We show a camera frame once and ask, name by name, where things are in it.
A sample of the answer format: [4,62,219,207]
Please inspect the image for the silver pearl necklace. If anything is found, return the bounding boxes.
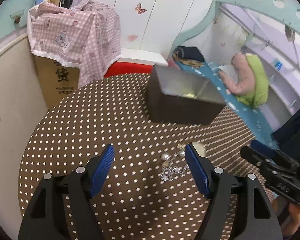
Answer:
[157,143,191,182]

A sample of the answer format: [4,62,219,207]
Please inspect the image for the person's right hand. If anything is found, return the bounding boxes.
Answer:
[281,203,300,239]

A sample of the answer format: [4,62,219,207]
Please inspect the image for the brown polka dot tablecloth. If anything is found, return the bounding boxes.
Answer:
[18,74,274,239]

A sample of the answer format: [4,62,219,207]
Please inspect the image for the green folded blanket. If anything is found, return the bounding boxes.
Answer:
[236,53,269,108]

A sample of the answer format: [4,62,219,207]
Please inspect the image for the pink folded blanket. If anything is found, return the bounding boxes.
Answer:
[218,53,255,96]

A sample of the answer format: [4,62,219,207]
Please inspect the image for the silver metal tin box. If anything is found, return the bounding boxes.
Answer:
[145,65,226,125]

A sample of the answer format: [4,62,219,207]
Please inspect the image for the cardboard box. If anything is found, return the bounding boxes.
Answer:
[34,56,79,109]

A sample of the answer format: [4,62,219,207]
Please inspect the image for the red ottoman bench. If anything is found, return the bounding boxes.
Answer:
[104,62,153,78]

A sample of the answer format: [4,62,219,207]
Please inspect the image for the dark folded clothes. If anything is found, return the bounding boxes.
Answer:
[172,46,206,68]

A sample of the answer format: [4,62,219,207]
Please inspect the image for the white board on ottoman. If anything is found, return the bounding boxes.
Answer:
[117,48,168,66]

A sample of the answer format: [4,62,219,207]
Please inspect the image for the pink checkered cloth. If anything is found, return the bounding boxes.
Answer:
[27,0,121,87]

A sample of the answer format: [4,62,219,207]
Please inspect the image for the white wardrobe with butterflies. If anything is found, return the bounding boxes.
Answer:
[72,0,223,55]

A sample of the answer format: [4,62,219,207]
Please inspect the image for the teal drawer cabinet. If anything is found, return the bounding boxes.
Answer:
[0,0,34,39]

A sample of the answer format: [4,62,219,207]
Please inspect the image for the teal bunk bed frame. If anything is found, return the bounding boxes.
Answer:
[169,0,300,57]

